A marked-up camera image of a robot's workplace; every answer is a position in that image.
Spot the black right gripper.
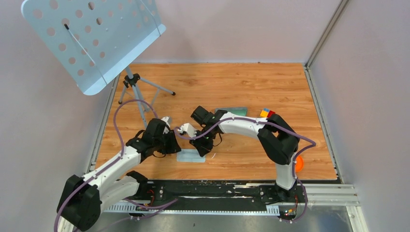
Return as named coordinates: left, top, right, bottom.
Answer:
left=190, top=127, right=215, bottom=158

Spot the light blue cleaning cloth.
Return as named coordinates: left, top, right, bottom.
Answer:
left=176, top=149, right=206, bottom=163

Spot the grey glasses case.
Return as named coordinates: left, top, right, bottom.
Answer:
left=215, top=107, right=248, bottom=116

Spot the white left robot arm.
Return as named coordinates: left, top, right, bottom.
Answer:
left=57, top=116, right=181, bottom=232

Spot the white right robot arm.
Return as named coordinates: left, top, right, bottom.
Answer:
left=178, top=106, right=300, bottom=202

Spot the colourful toy brick block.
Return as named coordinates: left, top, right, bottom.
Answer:
left=260, top=108, right=276, bottom=118

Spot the orange tape dispenser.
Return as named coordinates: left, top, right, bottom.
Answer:
left=294, top=155, right=304, bottom=173

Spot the blue music stand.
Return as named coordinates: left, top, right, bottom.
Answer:
left=20, top=0, right=176, bottom=129

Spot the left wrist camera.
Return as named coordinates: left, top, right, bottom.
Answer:
left=161, top=116, right=172, bottom=133

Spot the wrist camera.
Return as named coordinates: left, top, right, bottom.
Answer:
left=177, top=123, right=197, bottom=138
left=161, top=116, right=172, bottom=133

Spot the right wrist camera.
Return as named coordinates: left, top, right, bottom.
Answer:
left=177, top=123, right=197, bottom=138

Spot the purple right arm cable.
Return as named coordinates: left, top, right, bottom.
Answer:
left=174, top=116, right=317, bottom=223

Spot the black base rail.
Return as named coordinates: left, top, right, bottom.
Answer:
left=117, top=179, right=308, bottom=212

